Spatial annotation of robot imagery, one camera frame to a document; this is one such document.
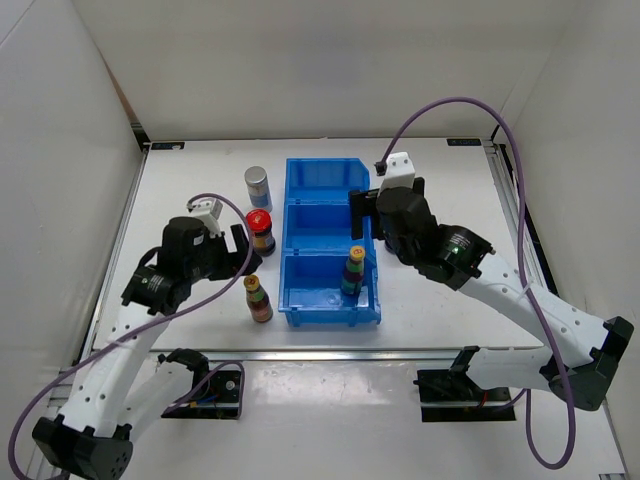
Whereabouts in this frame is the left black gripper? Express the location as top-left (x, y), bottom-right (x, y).
top-left (185, 224), bottom-right (261, 283)

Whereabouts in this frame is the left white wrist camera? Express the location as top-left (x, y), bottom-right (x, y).
top-left (187, 197), bottom-right (223, 238)

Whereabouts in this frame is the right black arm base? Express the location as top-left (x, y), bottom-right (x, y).
top-left (413, 346), bottom-right (516, 423)

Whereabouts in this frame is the blue three-compartment plastic bin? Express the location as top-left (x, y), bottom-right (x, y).
top-left (278, 158), bottom-right (381, 327)

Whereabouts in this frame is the red-lidded sauce jar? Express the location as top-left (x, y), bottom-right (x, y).
top-left (246, 209), bottom-right (276, 257)
top-left (384, 239), bottom-right (395, 254)

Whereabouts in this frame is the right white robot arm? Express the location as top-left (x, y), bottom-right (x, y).
top-left (349, 178), bottom-right (634, 411)

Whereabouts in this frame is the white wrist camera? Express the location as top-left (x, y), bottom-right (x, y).
top-left (374, 152), bottom-right (415, 193)
top-left (187, 197), bottom-right (223, 238)

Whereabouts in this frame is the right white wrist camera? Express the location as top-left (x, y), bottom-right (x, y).
top-left (374, 152), bottom-right (415, 193)

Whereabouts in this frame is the yellow-capped sauce bottle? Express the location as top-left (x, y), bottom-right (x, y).
top-left (341, 245), bottom-right (366, 296)
top-left (243, 274), bottom-right (273, 323)

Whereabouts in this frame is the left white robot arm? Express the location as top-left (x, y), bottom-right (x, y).
top-left (32, 214), bottom-right (262, 479)

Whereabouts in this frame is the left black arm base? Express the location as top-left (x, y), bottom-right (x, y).
top-left (158, 348), bottom-right (245, 420)

